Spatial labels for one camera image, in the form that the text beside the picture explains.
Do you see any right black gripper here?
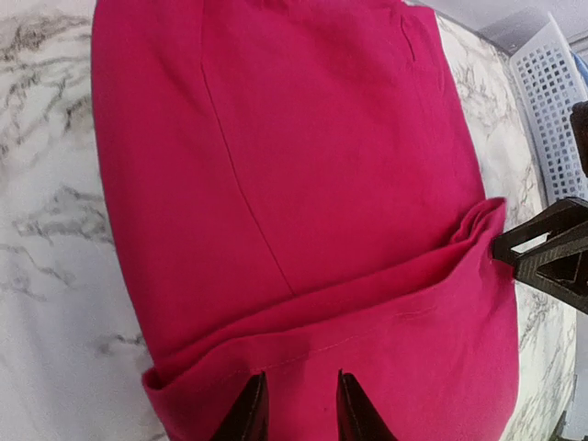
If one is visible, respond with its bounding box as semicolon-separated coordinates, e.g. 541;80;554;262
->
492;101;588;313

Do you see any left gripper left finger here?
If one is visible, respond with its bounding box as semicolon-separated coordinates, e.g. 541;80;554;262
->
213;372;269;441

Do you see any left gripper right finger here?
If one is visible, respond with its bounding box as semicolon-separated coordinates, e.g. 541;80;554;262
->
336;370;397;441

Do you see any magenta t-shirt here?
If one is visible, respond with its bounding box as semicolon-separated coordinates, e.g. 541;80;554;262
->
91;1;519;440

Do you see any white plastic laundry basket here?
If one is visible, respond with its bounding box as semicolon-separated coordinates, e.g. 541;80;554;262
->
477;11;588;206

